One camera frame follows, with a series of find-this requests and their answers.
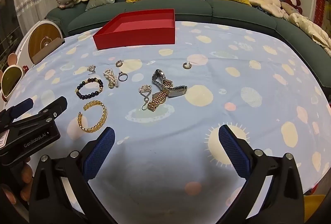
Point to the gold braided bangle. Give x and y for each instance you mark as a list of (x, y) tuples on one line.
[(104, 112)]

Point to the red shallow box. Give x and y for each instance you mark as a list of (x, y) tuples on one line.
[(134, 39)]

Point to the dark blue patterned cloth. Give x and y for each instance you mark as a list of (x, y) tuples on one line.
[(262, 10)]

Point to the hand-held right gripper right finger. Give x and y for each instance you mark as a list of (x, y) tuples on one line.
[(234, 151)]

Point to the white framed oval mirror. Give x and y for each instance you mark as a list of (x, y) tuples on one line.
[(11, 80)]

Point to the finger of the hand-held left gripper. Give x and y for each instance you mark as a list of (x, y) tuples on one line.
[(49, 110), (22, 107)]

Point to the small silver hoop earring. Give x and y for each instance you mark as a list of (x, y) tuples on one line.
[(119, 64), (185, 66)]

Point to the dark green sofa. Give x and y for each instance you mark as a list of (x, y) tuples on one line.
[(232, 11)]

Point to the silver wristwatch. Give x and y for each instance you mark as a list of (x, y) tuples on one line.
[(157, 77)]

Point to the beige quilt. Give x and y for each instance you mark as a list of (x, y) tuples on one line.
[(307, 27)]

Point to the blue planet print tablecloth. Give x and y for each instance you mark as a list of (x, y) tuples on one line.
[(206, 115)]

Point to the tan plush cushion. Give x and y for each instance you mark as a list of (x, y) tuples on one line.
[(288, 8)]

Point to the brown flat pad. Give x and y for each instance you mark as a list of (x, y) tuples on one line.
[(47, 52)]

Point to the white exercise bike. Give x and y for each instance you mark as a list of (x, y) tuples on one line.
[(41, 37)]

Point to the small red knob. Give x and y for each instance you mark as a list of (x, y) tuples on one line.
[(25, 68)]

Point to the person's left hand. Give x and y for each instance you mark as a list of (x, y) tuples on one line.
[(25, 174)]

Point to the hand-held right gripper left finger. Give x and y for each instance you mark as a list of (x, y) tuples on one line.
[(99, 151)]

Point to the silver dangling earring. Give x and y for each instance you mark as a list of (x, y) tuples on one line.
[(92, 68)]

